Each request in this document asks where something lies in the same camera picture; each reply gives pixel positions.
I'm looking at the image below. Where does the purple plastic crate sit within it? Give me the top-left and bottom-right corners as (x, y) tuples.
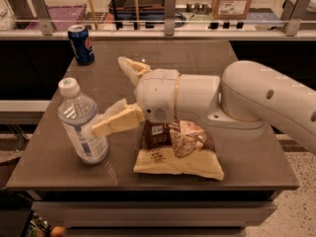
(27, 4), (87, 31)

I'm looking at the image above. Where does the blue pepsi can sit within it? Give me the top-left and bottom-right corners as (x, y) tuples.
(68, 25), (95, 65)

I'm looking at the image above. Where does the clear plastic water bottle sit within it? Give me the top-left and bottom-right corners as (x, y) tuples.
(57, 77), (109, 165)

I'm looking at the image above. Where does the sea salt chips bag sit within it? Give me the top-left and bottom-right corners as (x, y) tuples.
(133, 120), (224, 181)

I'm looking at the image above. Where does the brown cardboard box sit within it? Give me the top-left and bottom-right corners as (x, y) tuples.
(211, 0), (252, 20)

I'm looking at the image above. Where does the yellow wooden stick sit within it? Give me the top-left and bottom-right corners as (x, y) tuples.
(88, 0), (98, 30)

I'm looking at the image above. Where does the metal railing post left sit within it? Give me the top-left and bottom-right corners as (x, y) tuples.
(31, 0), (55, 36)

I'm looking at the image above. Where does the orange fruit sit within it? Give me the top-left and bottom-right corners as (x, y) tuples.
(49, 226), (65, 237)

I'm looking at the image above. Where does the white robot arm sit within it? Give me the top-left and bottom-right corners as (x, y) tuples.
(91, 57), (316, 154)

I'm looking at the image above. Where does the metal railing post right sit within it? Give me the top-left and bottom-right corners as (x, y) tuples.
(281, 0), (310, 37)

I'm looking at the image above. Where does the metal railing post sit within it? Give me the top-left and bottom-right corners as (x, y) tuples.
(31, 0), (55, 36)
(281, 0), (310, 37)
(164, 0), (176, 37)

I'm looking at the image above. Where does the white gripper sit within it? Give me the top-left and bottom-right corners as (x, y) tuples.
(90, 56), (180, 137)

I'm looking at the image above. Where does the metal railing post centre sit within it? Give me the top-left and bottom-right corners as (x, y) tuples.
(164, 0), (176, 37)

